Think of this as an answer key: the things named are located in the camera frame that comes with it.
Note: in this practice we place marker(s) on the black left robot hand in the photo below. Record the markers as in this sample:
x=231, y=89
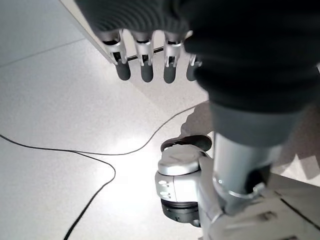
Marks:
x=250, y=50

